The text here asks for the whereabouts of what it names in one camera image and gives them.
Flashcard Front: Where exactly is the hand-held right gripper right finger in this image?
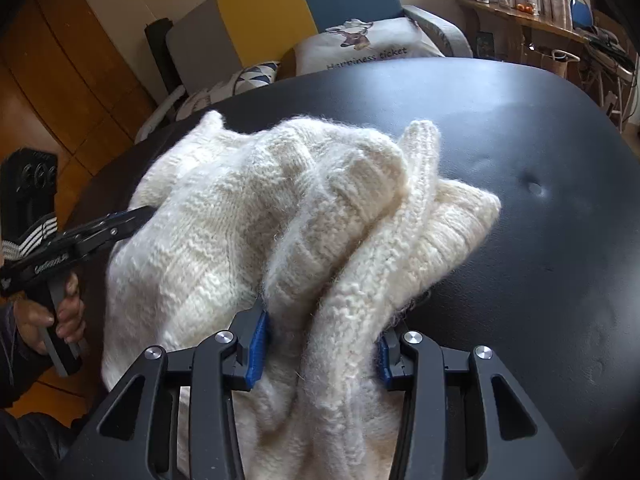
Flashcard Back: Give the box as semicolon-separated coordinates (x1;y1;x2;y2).
374;324;578;480

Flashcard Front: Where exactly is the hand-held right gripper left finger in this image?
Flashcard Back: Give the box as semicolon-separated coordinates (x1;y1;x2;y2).
57;297;273;480

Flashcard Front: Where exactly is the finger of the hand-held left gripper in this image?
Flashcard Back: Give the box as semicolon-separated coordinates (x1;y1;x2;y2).
60;205;156;258

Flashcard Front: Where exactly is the white knitted sweater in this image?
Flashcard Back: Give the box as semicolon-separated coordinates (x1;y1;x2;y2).
100;110;502;480

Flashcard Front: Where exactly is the person's left forearm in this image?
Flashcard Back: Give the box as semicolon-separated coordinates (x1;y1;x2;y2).
0;300;96;480

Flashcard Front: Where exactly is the person's left hand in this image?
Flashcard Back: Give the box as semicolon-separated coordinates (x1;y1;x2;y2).
14;270;87;356

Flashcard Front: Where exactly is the brown wooden wardrobe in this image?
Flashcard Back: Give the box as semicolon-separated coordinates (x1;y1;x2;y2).
0;0;161;211

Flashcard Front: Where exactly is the triangle pattern cushion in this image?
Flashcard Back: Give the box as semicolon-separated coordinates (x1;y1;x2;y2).
175;60;282;121

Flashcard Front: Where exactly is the grey yellow blue sofa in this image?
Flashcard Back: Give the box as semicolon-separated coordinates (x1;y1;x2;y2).
134;0;473;143

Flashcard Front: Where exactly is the grey deer print cushion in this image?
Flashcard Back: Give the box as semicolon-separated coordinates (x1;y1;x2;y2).
292;17;446;77

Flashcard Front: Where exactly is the brown paper bag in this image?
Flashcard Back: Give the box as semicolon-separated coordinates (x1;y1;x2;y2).
527;42;583;81

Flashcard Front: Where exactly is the white folding stool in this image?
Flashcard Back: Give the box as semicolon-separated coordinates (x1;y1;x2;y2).
582;30;640;133

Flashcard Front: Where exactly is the wooden side table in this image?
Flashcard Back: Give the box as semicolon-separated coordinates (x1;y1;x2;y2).
457;0;593;68

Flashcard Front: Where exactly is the blue chair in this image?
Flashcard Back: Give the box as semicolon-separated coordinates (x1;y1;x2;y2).
570;0;596;31

